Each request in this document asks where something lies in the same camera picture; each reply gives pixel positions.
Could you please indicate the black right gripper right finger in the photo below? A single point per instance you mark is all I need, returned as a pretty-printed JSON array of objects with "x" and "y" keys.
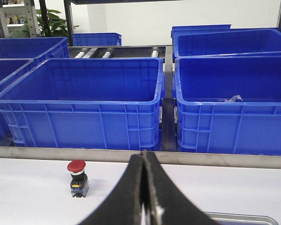
[{"x": 164, "y": 203}]

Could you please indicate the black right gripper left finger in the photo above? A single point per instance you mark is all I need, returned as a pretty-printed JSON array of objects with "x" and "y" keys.
[{"x": 123, "y": 206}]

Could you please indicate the silver metal tray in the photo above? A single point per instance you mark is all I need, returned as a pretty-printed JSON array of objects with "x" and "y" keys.
[{"x": 240, "y": 219}]

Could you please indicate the red emergency stop button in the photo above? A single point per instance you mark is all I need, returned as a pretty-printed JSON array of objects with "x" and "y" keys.
[{"x": 79, "y": 184}]

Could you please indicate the blue plastic crate centre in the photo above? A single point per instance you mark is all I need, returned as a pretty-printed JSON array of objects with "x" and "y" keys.
[{"x": 87, "y": 103}]

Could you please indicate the blue plastic crate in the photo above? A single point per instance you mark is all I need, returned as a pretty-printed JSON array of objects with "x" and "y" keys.
[
  {"x": 87, "y": 103},
  {"x": 229, "y": 105},
  {"x": 11, "y": 70}
]

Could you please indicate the blue plastic crate right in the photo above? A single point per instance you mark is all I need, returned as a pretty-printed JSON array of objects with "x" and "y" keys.
[{"x": 229, "y": 105}]

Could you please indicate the blue crate far back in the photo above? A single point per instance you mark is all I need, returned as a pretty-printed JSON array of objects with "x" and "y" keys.
[{"x": 97, "y": 39}]

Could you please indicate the blue crate behind right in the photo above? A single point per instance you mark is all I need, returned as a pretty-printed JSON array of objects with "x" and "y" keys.
[{"x": 239, "y": 42}]

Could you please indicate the blue plastic crate left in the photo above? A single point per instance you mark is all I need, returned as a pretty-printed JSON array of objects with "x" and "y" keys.
[{"x": 11, "y": 70}]

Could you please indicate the blue crate behind left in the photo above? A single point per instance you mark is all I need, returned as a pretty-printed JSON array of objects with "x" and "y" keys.
[{"x": 34, "y": 47}]

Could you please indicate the green potted plant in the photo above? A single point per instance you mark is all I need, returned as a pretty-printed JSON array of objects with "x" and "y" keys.
[{"x": 57, "y": 25}]

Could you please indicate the steel table edge rail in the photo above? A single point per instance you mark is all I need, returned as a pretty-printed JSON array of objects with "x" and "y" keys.
[{"x": 174, "y": 158}]

